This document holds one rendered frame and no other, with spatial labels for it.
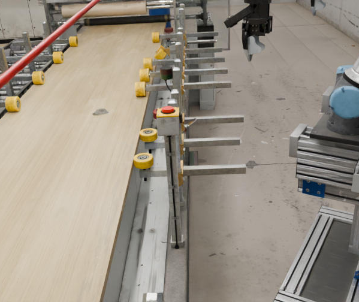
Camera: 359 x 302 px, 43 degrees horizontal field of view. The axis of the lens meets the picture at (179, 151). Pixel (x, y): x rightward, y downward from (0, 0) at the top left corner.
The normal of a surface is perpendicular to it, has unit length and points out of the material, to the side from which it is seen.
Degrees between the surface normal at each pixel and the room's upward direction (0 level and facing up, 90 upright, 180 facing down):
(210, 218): 0
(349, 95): 97
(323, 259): 0
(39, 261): 0
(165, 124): 90
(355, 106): 97
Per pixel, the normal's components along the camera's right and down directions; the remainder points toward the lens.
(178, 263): -0.05, -0.89
